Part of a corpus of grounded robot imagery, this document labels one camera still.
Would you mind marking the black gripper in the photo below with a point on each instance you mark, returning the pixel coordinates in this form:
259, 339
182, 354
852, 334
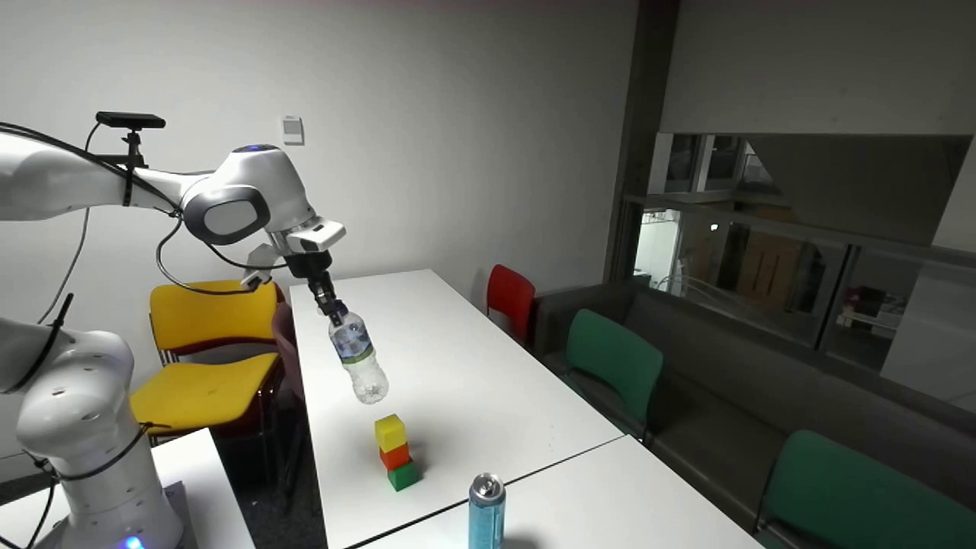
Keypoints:
312, 268

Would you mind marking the clear plastic water bottle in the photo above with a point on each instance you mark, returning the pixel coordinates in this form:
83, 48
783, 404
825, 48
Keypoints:
359, 354

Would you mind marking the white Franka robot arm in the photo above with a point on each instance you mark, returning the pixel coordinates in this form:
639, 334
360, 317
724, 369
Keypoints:
61, 184

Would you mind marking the yellow cube block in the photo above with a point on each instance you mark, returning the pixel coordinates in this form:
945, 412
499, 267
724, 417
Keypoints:
392, 434

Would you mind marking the yellow chair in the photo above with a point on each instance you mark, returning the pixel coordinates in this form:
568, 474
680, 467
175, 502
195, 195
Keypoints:
208, 392

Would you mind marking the red cube block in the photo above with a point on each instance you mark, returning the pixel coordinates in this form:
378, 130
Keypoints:
396, 458

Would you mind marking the red chair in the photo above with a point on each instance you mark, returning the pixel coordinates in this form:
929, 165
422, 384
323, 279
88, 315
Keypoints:
509, 301

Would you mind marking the green cube block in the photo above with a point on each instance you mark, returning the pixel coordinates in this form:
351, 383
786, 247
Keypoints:
405, 477

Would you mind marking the blue drink can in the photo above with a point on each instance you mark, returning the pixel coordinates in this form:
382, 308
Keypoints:
486, 515

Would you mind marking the green chair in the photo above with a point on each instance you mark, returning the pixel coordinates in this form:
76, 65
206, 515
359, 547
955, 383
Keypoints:
613, 361
864, 498

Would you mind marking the interior glass window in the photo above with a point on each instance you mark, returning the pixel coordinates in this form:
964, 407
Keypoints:
804, 254

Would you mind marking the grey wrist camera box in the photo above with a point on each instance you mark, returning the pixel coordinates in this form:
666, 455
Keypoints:
319, 236

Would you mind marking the white wall switch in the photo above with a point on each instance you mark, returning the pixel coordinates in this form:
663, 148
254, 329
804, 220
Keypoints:
293, 130

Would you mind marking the black camera on stand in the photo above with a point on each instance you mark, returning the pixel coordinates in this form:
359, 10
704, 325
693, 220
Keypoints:
129, 119

